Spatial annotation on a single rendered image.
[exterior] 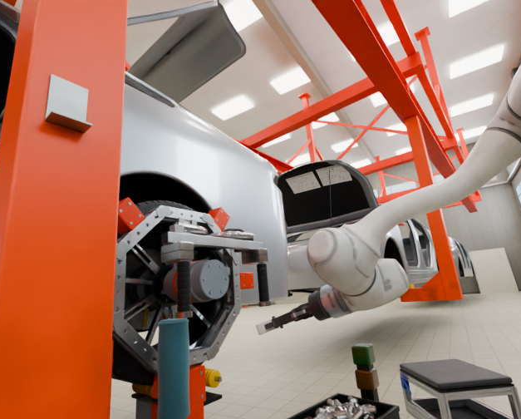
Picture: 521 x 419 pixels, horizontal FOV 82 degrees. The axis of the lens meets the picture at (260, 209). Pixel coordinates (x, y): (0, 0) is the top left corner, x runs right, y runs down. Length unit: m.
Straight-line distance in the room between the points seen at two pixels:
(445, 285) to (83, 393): 4.08
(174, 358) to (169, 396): 0.09
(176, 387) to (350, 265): 0.59
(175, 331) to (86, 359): 0.41
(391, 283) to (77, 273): 0.63
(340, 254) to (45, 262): 0.50
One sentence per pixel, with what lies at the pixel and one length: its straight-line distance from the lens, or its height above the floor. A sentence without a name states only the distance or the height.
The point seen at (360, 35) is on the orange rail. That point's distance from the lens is 3.29.
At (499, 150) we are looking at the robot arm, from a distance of 0.88.
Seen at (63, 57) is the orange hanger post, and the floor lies 1.23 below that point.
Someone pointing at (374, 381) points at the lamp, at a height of 0.59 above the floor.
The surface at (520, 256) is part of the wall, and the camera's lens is 15.92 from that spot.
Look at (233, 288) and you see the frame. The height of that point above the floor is 0.82.
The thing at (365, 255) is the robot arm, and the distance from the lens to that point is 0.65.
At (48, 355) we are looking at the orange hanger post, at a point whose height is 0.74.
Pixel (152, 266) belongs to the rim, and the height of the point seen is 0.92.
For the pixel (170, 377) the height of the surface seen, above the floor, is 0.59.
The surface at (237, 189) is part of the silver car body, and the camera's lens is 1.64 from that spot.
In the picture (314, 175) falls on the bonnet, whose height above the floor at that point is 2.31.
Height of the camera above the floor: 0.80
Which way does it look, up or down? 15 degrees up
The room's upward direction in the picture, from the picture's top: 5 degrees counter-clockwise
